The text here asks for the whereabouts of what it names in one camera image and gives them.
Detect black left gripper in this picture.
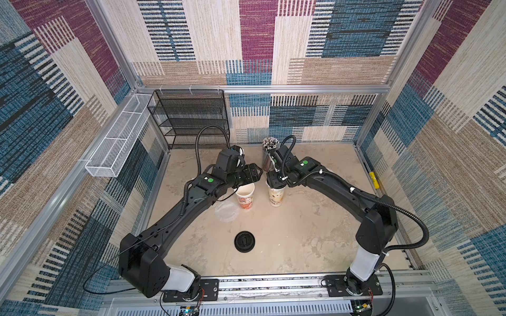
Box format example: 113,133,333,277
226,163,265,190

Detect beige patterned paper cup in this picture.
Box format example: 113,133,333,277
267,186,285,208

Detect red patterned paper cup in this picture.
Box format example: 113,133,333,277
235,183,255,210

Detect translucent leak-proof paper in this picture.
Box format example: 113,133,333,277
214,201,241,223

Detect black cup lid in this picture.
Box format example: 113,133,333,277
234,231,256,253

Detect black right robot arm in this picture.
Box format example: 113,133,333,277
267,142,430,296

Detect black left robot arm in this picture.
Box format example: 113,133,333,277
118,144,263,300

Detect metal straw holder cup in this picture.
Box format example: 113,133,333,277
262,136,279,172

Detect black wire shelf rack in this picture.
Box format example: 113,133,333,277
147,90,230,150

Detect yellow marker on rail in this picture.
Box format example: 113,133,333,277
369,171,380,190

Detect white wire mesh basket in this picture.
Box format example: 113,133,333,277
85,93,150,178

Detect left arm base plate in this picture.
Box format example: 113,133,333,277
162,279,220,303

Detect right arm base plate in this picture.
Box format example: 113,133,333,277
320,274,383,297

